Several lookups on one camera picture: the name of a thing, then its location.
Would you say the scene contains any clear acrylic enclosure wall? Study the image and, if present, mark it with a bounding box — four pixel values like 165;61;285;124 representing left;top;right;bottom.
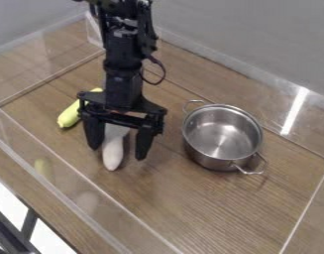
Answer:
0;22;324;254

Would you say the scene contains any spoon with yellow-green handle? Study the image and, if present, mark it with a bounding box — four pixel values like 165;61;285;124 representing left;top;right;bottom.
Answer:
57;86;105;129

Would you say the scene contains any silver pot with handles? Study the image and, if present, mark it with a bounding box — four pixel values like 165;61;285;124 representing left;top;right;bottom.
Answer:
182;99;268;176

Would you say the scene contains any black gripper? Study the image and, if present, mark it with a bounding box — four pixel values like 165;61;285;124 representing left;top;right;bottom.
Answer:
79;70;167;161

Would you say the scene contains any dark metal table leg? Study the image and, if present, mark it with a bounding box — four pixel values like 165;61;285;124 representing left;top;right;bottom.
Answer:
0;209;42;254

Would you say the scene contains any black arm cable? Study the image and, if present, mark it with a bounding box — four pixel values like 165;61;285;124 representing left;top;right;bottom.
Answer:
138;55;167;86

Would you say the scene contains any plush mushroom toy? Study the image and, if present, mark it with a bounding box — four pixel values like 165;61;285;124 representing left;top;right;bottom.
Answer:
102;124;130;171

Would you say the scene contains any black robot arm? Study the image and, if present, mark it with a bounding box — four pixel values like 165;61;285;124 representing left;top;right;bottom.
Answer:
75;0;167;160

